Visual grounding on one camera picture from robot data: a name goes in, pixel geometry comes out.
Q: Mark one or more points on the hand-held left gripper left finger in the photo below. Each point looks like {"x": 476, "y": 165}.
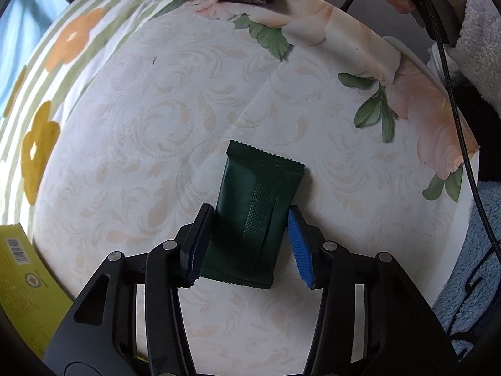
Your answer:
{"x": 197, "y": 243}

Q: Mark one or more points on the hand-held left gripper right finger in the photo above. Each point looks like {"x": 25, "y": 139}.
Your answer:
{"x": 299, "y": 246}

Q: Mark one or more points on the dark green snack packet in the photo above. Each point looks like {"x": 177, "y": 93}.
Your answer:
{"x": 250, "y": 203}

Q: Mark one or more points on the yellow cardboard box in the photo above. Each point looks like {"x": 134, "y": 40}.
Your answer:
{"x": 27, "y": 282}

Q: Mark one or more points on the person's right forearm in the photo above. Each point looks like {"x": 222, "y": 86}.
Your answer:
{"x": 481, "y": 27}

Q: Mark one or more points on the floral tablecloth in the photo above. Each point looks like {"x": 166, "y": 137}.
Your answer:
{"x": 156, "y": 125}

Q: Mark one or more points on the blue fleece robe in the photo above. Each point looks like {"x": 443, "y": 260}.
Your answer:
{"x": 469, "y": 262}

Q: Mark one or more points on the striped floral quilt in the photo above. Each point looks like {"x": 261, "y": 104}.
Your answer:
{"x": 58, "y": 86}

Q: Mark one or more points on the light blue cloth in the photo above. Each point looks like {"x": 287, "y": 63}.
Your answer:
{"x": 19, "y": 19}

